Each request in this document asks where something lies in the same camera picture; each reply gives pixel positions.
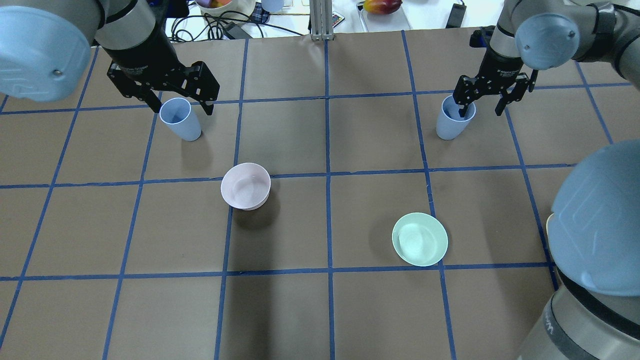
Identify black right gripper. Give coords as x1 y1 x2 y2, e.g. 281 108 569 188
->
452 48 538 121

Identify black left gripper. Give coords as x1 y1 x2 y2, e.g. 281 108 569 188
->
106 48 220 116

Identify blue cup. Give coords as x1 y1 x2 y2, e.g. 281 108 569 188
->
436 95 477 141
158 96 202 142
260 0 285 14

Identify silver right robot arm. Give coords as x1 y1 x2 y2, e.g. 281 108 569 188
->
442 0 640 360

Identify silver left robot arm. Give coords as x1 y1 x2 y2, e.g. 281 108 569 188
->
0 0 220 116

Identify black power brick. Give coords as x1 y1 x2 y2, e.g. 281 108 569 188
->
445 2 467 28

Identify pink bowl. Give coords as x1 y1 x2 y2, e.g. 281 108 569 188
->
221 162 272 211

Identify bowl of coloured blocks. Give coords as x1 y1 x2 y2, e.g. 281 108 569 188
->
195 0 256 19

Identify metal tray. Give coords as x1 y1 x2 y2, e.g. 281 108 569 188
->
356 0 411 33

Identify blue cup on rack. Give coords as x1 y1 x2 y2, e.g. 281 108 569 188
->
260 0 285 14

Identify red mango fruit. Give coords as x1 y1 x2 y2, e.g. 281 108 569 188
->
362 0 403 15

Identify mint green bowl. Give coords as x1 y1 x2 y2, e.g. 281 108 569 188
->
391 212 450 267

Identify white remote control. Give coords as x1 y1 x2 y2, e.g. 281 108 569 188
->
331 11 345 28

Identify aluminium frame post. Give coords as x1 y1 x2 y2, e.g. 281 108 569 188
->
309 0 335 41

